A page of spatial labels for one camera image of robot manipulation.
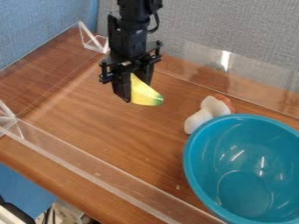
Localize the white toy mushroom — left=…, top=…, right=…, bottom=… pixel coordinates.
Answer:
left=183, top=94, right=235, bottom=135

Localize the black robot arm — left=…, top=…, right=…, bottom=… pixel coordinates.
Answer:
left=99, top=0, right=165, bottom=106

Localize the blue plastic bowl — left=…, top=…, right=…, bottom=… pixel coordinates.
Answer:
left=183, top=114, right=299, bottom=224

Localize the clear acrylic left bracket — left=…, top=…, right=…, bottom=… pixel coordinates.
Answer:
left=0, top=100, right=25, bottom=138

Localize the yellow toy banana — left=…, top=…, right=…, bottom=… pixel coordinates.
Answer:
left=131, top=73, right=165, bottom=106

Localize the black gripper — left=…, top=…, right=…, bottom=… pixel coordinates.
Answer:
left=99, top=14, right=163, bottom=102

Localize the black cable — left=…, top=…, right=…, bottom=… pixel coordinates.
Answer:
left=146, top=11, right=162, bottom=34

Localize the clear acrylic front barrier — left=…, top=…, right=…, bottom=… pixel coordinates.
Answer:
left=5, top=119, right=226, bottom=224

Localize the clear acrylic back barrier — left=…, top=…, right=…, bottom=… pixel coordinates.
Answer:
left=157, top=41, right=299, bottom=119

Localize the clear acrylic barrier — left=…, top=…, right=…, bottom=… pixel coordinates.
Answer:
left=5, top=119, right=226, bottom=224
left=157, top=41, right=299, bottom=119

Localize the clear acrylic corner bracket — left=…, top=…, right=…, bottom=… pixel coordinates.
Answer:
left=79, top=21, right=110, bottom=54

